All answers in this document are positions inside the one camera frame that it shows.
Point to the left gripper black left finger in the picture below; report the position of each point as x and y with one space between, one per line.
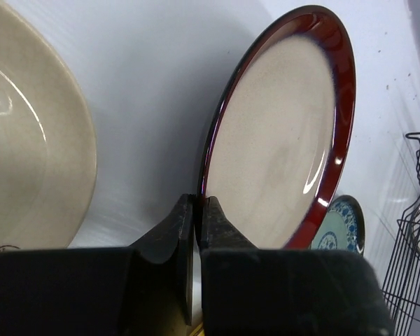
141 289

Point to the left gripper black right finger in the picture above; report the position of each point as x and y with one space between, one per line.
252 291

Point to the blue white floral small plate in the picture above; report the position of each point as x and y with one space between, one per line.
343 227

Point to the dark red rimmed beige plate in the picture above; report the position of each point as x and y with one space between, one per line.
278 140

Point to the cream translucent plate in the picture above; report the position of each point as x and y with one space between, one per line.
48 151

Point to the black wire dish rack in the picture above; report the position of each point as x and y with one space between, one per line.
401 287

